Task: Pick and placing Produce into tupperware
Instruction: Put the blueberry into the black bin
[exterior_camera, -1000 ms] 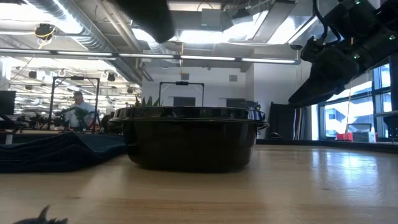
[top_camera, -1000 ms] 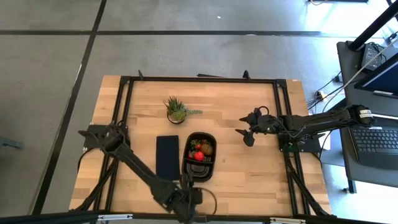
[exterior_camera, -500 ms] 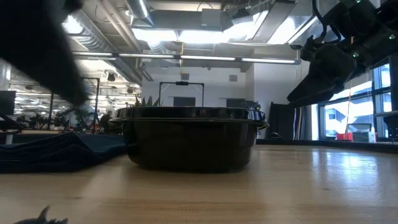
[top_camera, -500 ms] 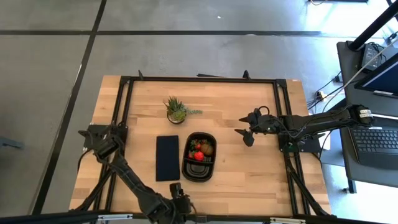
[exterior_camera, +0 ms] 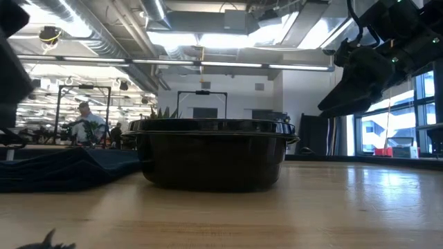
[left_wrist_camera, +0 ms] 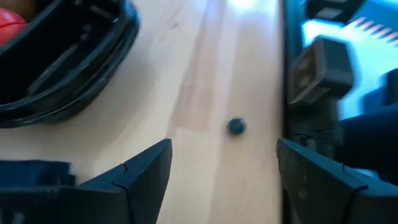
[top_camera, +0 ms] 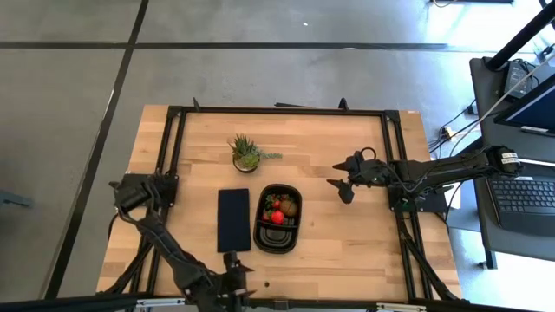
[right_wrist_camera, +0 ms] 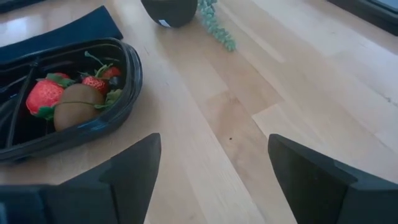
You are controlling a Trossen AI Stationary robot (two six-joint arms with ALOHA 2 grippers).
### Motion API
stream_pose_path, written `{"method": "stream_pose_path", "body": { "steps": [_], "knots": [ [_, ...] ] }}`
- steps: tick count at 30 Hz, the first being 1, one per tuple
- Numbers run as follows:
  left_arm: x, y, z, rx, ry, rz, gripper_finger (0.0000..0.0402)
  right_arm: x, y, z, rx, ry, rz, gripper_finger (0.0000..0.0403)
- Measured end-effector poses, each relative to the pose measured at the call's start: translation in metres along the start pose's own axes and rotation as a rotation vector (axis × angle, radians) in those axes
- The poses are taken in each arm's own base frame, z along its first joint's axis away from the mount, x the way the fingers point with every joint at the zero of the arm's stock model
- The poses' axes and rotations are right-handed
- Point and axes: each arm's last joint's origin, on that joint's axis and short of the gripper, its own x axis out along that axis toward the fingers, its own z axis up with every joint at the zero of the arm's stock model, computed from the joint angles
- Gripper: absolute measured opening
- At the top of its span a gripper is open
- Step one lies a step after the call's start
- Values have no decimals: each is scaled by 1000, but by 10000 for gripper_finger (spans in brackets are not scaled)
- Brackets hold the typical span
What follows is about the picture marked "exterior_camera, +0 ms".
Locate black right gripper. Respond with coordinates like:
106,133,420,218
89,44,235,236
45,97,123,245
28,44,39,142
317,38,395,119

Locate green artificial plant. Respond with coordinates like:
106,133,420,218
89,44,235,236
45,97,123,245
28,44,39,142
150,106,183,120

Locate black plastic tupperware bowl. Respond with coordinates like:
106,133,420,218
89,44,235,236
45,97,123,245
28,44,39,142
128,118,300,193

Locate black curtain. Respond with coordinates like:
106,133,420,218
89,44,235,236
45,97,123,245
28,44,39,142
296,113,347,156

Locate large glass window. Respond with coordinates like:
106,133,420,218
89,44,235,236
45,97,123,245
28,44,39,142
352,68,437,156

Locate black equipment panel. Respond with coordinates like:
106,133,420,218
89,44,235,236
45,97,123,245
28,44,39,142
251,109,292,125

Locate grey ceiling box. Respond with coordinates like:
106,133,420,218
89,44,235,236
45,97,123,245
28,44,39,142
224,9,248,32

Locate long ceiling light bar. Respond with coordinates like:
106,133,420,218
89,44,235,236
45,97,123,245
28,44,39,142
17,55,336,73

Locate person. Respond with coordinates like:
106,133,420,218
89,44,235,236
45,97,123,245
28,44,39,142
109,122,123,149
71,102,107,145

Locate dark blue cloth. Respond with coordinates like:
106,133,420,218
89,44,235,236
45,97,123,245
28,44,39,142
0,147,142,194

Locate dark green leafy stem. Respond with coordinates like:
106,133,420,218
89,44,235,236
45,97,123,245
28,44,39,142
16,228,76,249

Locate black frame post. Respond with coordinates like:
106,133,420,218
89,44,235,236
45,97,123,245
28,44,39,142
432,58,443,155

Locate black metal frame rig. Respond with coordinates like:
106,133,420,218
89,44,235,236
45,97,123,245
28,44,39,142
54,85,112,149
177,90,228,120

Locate black overhead camera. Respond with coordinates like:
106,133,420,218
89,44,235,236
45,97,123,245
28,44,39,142
38,26,63,45

